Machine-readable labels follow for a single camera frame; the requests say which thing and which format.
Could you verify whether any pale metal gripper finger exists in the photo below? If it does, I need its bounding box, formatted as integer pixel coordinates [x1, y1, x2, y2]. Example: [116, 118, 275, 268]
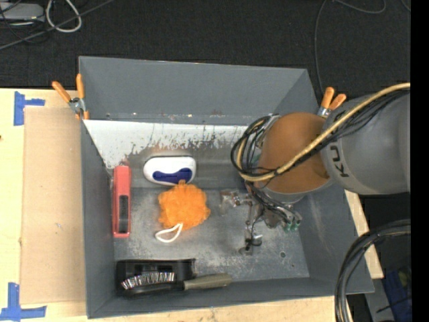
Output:
[220, 189, 251, 211]
[238, 229, 264, 257]

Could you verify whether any grey metal bin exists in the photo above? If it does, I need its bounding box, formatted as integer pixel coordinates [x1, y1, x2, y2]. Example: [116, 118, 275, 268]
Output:
[77, 55, 375, 319]

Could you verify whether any orange mesh bath sponge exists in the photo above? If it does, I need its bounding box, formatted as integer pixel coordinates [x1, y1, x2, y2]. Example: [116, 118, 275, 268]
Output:
[154, 179, 212, 244]

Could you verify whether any white and blue oval object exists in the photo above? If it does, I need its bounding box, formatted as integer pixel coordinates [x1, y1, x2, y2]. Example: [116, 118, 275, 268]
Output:
[143, 155, 198, 186]

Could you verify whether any red flat block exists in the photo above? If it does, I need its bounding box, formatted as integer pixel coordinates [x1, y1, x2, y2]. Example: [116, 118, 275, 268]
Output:
[111, 165, 132, 239]

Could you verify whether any brown cardboard board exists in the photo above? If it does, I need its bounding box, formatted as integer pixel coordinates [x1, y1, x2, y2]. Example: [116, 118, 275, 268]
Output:
[19, 105, 86, 307]

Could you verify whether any black hairbrush with grey handle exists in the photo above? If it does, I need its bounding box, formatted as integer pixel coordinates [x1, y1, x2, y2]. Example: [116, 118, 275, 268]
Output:
[120, 271, 233, 297]

